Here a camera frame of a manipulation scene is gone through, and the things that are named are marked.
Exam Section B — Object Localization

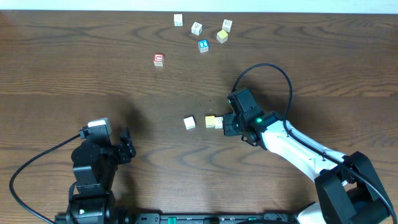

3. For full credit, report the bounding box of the white block with pattern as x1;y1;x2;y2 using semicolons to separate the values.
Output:
215;116;223;129

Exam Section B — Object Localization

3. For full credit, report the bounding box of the yellow block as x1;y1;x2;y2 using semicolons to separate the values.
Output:
205;116;215;128

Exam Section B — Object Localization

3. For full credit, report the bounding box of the plain white block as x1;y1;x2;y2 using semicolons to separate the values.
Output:
183;116;196;130

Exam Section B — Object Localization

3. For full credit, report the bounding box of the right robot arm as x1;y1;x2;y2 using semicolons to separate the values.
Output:
223;88;397;223

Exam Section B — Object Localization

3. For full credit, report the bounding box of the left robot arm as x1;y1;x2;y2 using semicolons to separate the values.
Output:
65;124;136;224

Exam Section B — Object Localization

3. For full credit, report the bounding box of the blue letter block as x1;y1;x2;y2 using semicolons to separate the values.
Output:
198;40;209;53

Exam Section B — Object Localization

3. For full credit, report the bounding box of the yellow-top block near centre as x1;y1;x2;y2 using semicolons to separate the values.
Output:
216;30;229;44

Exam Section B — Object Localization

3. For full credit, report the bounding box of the red letter block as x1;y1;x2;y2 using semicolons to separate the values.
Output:
153;54;164;67

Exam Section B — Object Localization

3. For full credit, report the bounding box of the white patterned block top right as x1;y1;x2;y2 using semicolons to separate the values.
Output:
222;19;233;33

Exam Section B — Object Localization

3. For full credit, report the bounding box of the white block tilted top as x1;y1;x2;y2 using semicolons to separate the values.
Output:
191;22;203;35

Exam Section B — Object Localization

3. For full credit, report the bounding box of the white block top left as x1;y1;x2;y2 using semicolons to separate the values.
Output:
174;14;183;27

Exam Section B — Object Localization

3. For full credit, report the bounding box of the right black cable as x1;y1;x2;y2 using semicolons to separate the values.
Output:
231;63;398;224

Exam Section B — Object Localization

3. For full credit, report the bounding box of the black cable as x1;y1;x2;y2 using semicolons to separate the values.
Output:
8;134;81;224
231;63;398;224

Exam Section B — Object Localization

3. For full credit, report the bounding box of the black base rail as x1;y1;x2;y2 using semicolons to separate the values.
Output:
54;212;299;224

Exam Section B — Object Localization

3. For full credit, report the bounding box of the left black cable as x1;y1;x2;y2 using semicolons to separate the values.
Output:
8;134;81;224

